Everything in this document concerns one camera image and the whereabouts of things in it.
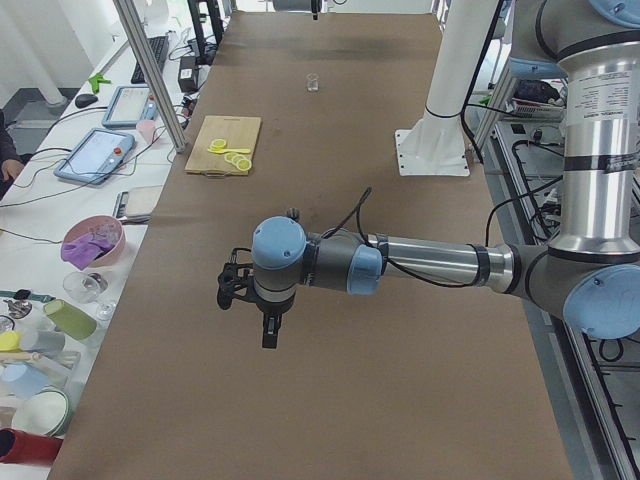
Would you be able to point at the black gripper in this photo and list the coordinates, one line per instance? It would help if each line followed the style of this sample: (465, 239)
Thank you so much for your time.
(270, 309)

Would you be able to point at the small clear glass cup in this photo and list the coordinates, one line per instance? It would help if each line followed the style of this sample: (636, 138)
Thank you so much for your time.
(312, 82)

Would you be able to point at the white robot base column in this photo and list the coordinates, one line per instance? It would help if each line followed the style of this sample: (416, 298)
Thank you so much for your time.
(435, 146)

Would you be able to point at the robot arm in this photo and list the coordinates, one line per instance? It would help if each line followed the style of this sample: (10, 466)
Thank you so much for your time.
(588, 275)

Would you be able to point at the green plastic cup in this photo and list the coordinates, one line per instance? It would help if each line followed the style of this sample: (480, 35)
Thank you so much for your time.
(70, 319)

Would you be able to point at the pink plastic cup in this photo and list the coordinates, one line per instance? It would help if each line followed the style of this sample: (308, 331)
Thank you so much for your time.
(146, 128)

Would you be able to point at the light blue cup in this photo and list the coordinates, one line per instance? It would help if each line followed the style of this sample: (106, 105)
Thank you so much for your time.
(24, 380)

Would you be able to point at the red cup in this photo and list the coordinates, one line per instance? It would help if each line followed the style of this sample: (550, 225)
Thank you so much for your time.
(20, 447)

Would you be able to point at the lemon slice stack lower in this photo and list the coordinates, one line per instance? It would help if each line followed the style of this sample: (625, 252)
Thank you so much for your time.
(239, 161)

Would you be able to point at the yellow plastic knife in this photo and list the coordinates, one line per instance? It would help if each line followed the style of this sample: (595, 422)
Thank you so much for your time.
(229, 150)

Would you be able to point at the clear wine glass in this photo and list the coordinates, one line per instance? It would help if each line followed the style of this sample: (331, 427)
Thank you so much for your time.
(88, 288)

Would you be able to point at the lemon slice on board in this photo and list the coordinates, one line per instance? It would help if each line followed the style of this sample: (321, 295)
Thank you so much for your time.
(217, 145)

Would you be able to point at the bamboo cutting board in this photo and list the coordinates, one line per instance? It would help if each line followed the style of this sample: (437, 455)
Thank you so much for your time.
(238, 131)

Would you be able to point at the purple cloth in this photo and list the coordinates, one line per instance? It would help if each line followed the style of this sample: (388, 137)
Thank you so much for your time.
(84, 250)

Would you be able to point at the pink bowl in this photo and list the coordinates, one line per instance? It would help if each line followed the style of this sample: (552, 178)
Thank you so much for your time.
(103, 226)

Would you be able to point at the white green bowl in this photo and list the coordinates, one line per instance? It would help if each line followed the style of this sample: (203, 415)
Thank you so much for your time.
(47, 413)

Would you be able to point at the blue teach pendant near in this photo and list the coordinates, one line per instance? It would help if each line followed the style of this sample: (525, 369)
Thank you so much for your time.
(98, 155)

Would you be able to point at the blue teach pendant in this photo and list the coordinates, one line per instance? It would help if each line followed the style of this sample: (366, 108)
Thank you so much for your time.
(129, 105)
(98, 155)

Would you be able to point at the blue teach pendant far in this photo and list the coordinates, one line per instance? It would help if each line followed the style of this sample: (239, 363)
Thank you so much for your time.
(129, 105)

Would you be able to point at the black computer mouse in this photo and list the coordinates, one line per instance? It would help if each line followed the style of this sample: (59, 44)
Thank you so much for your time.
(84, 100)

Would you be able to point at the aluminium frame post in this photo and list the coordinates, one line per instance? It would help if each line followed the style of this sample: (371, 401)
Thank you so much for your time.
(142, 51)

